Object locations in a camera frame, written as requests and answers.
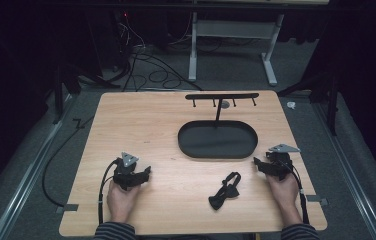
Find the person's left hand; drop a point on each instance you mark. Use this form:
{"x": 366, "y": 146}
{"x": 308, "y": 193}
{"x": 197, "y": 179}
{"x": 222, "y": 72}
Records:
{"x": 121, "y": 201}

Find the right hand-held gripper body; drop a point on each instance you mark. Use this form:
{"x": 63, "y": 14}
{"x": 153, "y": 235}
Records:
{"x": 280, "y": 163}

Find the black tripod stand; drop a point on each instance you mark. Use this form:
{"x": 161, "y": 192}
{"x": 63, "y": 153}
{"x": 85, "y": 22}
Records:
{"x": 332, "y": 100}
{"x": 58, "y": 93}

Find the black hook stand with tray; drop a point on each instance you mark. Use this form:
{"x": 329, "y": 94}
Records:
{"x": 217, "y": 140}

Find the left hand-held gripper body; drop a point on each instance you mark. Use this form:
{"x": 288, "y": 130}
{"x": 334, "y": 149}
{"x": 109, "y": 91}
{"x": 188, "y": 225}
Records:
{"x": 125, "y": 173}

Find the small grey round sticker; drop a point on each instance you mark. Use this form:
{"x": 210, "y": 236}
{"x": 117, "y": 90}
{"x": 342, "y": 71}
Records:
{"x": 225, "y": 104}

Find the person's right hand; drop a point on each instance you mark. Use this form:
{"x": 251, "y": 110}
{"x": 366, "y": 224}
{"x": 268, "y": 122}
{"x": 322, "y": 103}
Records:
{"x": 285, "y": 196}

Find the metal floor rail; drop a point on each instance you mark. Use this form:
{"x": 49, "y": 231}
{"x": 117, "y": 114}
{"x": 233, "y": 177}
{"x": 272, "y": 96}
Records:
{"x": 26, "y": 181}
{"x": 352, "y": 173}

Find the grey tape piece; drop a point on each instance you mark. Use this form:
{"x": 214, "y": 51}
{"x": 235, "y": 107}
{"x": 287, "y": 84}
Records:
{"x": 316, "y": 200}
{"x": 67, "y": 208}

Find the white metal desk frame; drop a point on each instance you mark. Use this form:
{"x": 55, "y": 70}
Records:
{"x": 232, "y": 29}

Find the black bow tie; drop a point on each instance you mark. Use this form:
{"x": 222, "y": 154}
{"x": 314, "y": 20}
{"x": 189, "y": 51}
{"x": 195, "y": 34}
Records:
{"x": 226, "y": 191}

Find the small white crumpled scrap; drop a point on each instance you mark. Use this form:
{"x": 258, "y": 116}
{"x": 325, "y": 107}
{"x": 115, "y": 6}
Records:
{"x": 291, "y": 105}

